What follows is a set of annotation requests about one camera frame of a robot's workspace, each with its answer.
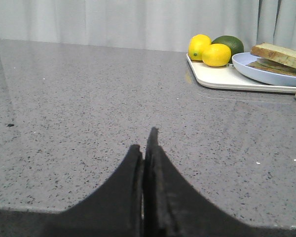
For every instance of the yellow lemon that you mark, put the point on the yellow lemon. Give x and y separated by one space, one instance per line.
216 55
197 45

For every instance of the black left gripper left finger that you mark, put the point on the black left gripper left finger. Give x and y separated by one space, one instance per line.
113 210

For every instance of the grey curtain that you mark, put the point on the grey curtain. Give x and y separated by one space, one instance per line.
148 24

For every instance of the front yellow lemon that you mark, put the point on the front yellow lemon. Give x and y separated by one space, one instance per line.
216 55

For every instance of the green lime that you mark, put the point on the green lime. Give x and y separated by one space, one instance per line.
236 46

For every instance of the light blue round plate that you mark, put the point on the light blue round plate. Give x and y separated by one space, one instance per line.
241 61

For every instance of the bread slice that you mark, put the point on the bread slice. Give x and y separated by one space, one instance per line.
278 54
257 65

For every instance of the back yellow lemon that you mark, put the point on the back yellow lemon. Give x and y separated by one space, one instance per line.
197 45

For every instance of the white rectangular tray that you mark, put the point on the white rectangular tray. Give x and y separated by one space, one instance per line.
227 77

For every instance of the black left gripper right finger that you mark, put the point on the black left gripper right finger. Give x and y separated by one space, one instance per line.
173 208

